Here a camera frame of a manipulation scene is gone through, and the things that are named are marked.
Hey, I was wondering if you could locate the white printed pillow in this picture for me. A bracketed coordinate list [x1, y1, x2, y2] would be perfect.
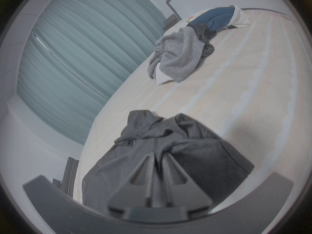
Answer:
[162, 11, 208, 37]

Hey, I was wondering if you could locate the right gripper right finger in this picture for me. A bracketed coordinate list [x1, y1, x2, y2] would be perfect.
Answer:
[162, 154, 212, 213]

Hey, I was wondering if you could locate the blue-green curtain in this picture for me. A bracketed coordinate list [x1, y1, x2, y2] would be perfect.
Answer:
[15, 34, 110, 146]
[34, 0, 169, 99]

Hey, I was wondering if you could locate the grey bedside table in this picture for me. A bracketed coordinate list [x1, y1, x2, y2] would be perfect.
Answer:
[163, 14, 178, 30]

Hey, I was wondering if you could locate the bed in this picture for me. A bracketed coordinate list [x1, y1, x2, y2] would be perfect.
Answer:
[78, 0, 309, 214]

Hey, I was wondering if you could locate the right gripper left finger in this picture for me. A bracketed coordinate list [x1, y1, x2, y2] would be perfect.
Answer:
[108, 152, 156, 213]

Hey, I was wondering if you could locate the pile of clothes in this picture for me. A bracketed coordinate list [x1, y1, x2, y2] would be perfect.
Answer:
[147, 5, 251, 86]

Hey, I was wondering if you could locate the black T-shirt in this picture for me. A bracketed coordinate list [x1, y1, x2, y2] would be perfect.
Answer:
[82, 110, 254, 213]

